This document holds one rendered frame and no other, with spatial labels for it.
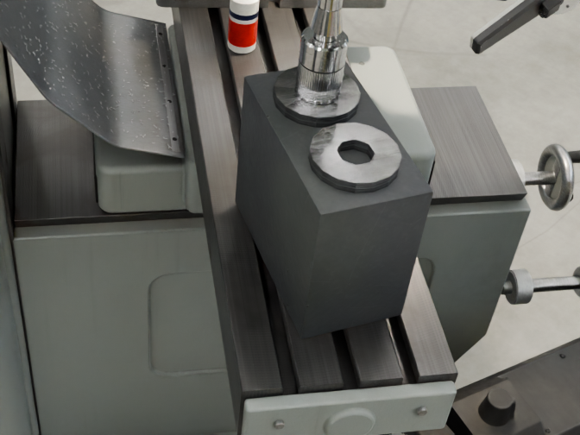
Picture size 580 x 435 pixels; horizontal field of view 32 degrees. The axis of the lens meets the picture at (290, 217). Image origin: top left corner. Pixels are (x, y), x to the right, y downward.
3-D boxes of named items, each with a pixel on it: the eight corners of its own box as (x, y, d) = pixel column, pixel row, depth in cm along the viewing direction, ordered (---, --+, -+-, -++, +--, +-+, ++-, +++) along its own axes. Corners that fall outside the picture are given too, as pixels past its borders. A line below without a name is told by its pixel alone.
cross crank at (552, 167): (557, 178, 184) (576, 128, 176) (581, 223, 176) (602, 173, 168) (475, 182, 181) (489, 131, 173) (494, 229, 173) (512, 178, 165)
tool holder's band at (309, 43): (340, 29, 102) (341, 21, 101) (353, 56, 99) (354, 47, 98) (295, 32, 101) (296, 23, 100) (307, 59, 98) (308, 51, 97)
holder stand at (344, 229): (326, 183, 124) (348, 48, 110) (403, 316, 110) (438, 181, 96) (233, 201, 120) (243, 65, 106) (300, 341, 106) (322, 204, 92)
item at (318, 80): (333, 75, 106) (340, 29, 102) (345, 103, 103) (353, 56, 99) (290, 78, 105) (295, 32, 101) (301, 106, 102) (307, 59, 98)
